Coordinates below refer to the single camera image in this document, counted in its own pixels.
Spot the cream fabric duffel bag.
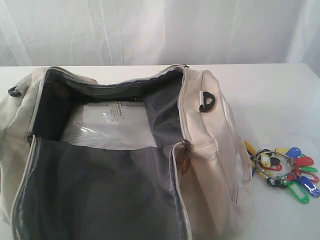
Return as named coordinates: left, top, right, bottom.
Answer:
left=0, top=64, right=254, bottom=240

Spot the colourful key tag bunch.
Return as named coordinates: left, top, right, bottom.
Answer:
left=244, top=140, right=320, bottom=205

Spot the clear plastic wrapped package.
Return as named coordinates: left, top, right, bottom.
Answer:
left=61, top=101, right=157, bottom=150

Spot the white backdrop curtain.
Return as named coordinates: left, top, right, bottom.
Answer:
left=0, top=0, right=320, bottom=68

